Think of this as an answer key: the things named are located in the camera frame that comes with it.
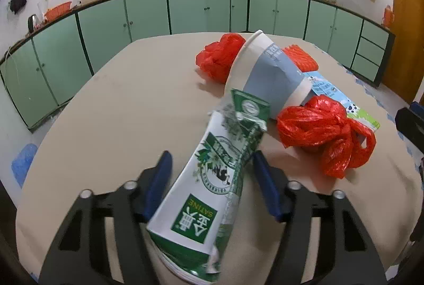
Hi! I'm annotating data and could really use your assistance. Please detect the flattened blue milk carton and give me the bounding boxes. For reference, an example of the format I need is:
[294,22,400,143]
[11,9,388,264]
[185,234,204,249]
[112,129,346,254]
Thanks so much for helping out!
[300,70,381,131]

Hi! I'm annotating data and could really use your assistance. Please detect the red plastic bag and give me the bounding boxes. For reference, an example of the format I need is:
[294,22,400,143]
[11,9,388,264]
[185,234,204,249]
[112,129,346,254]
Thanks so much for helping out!
[195,33,246,84]
[276,95,377,180]

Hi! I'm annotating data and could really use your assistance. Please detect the long orange foam net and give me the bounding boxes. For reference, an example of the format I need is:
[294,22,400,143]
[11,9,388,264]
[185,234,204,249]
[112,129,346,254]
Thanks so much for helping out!
[281,44,319,72]

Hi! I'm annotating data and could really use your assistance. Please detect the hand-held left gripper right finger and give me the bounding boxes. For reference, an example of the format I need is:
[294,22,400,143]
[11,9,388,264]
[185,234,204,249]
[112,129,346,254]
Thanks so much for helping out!
[225,151,388,285]

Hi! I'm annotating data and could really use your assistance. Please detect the green white milk carton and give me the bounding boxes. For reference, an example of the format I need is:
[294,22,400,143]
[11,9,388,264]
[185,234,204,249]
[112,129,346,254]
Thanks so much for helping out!
[147,88,270,284]

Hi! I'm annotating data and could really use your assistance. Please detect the wooden door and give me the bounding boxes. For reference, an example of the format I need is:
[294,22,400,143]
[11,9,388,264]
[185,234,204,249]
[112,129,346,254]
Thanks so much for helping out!
[382,0,424,103]

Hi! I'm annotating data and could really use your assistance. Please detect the dark cloth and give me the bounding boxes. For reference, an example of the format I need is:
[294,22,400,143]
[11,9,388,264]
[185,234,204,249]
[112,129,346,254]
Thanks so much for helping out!
[9,0,27,15]

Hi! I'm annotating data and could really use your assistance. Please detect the green base cabinets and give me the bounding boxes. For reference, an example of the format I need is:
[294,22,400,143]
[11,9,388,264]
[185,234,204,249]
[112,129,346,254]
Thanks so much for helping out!
[0,0,396,133]

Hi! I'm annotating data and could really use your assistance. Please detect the orange basket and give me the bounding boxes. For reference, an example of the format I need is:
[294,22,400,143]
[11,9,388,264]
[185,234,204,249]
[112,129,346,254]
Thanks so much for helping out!
[45,1,73,23]

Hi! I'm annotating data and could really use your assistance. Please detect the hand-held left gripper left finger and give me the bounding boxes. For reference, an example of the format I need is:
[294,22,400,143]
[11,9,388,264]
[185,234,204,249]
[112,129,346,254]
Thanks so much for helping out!
[39,150,176,285]

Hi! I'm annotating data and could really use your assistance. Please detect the round beige-covered table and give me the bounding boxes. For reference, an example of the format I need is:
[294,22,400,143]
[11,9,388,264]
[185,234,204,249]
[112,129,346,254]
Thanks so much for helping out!
[15,32,424,285]

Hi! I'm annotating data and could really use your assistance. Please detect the white grey paper cup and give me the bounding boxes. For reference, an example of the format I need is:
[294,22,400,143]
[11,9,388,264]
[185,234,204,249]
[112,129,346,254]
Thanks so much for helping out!
[224,29,313,120]

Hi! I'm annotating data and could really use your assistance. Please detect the blue plastic bag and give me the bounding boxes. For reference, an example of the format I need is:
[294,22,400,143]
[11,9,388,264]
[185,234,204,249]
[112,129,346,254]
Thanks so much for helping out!
[11,143,38,189]

